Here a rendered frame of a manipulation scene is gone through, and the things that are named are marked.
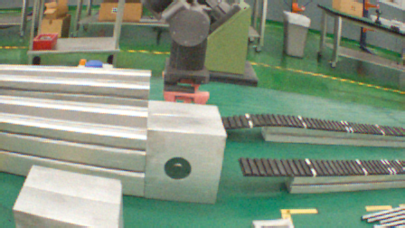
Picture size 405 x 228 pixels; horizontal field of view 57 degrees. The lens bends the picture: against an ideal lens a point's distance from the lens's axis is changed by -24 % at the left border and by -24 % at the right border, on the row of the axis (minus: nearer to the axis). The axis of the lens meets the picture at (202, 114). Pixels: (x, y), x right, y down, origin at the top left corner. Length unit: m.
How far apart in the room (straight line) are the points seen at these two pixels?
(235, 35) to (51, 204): 0.89
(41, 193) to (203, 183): 0.26
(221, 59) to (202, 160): 0.65
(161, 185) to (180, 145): 0.06
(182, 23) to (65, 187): 0.34
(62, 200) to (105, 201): 0.04
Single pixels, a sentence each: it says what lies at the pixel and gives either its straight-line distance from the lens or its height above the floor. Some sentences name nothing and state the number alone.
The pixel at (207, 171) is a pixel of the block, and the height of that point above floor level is 0.83.
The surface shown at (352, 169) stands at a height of 0.81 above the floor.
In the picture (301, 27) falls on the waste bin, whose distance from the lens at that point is 5.69.
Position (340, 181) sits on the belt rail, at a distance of 0.66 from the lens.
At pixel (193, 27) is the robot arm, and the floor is 0.97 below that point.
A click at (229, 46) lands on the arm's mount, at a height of 0.85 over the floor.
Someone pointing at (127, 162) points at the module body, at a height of 0.83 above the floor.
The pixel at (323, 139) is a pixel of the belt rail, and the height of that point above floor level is 0.79.
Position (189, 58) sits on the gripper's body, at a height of 0.91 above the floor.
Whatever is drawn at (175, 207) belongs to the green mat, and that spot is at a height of 0.78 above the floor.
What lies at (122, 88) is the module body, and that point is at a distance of 0.72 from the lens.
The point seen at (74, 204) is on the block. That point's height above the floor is 0.87.
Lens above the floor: 1.08
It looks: 20 degrees down
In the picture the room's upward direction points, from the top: 7 degrees clockwise
